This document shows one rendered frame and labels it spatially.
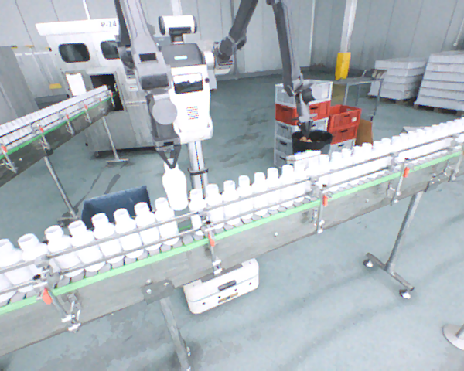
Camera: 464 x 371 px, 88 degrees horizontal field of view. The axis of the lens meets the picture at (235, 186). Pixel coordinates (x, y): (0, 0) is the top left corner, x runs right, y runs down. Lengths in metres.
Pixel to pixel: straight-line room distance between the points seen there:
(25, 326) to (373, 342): 1.69
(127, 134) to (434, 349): 4.44
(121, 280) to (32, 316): 0.25
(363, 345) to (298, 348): 0.38
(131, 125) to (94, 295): 3.80
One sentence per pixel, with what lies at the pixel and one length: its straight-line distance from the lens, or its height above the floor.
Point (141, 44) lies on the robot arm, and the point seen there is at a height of 1.59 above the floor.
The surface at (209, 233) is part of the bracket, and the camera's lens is 0.76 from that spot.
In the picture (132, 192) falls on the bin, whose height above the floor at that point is 0.93.
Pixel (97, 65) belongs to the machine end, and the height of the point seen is 1.45.
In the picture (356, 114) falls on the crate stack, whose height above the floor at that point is 0.60.
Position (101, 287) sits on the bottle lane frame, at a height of 0.95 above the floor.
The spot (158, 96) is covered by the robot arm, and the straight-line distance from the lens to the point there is 0.60.
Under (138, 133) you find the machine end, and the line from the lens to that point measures 4.53.
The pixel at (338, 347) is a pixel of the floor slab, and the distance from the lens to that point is 1.81.
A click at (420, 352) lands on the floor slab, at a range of 1.97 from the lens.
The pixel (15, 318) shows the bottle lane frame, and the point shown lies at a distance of 0.99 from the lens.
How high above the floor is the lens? 1.57
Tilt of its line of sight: 30 degrees down
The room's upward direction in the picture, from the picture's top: 4 degrees counter-clockwise
